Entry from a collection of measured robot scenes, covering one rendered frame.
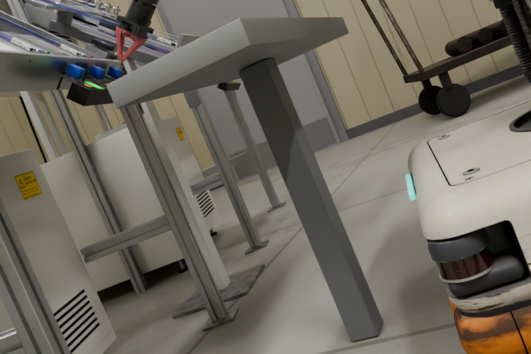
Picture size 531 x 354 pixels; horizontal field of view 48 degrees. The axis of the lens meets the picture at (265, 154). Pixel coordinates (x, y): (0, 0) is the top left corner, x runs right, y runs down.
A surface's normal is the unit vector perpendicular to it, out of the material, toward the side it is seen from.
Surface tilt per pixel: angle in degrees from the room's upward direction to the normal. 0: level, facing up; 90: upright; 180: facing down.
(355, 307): 90
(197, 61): 90
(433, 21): 90
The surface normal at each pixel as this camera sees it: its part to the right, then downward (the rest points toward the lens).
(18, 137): 0.85, -0.33
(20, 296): -0.12, 0.12
